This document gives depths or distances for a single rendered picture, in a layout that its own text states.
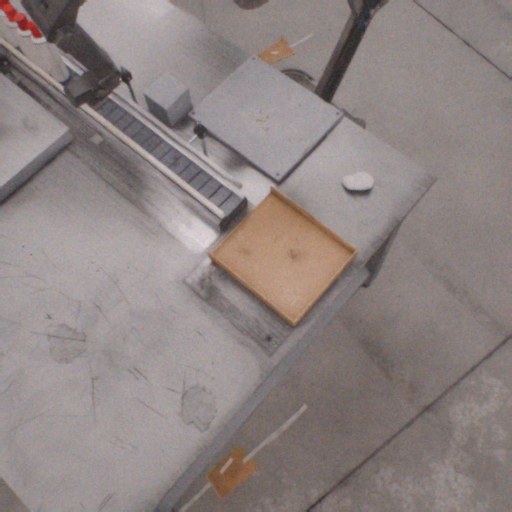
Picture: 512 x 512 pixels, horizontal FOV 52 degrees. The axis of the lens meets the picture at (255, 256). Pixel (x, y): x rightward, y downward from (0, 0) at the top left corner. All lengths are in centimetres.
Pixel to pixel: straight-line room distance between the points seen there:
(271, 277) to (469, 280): 121
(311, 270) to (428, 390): 99
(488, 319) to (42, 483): 175
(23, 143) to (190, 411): 91
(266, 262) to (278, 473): 98
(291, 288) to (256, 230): 19
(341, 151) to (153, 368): 80
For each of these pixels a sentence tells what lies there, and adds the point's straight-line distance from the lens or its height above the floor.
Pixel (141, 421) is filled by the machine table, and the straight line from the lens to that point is 136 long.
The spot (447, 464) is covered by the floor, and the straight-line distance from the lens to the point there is 223.
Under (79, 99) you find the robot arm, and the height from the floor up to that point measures 109.
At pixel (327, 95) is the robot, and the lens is 214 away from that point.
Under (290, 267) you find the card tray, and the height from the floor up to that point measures 83.
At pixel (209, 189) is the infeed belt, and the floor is 88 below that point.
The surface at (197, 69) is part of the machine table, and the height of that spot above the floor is 83.
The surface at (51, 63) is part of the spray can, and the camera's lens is 174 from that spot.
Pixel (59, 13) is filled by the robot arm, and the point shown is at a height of 151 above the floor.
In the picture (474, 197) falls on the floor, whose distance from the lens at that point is 259.
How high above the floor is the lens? 214
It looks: 67 degrees down
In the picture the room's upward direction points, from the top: 7 degrees counter-clockwise
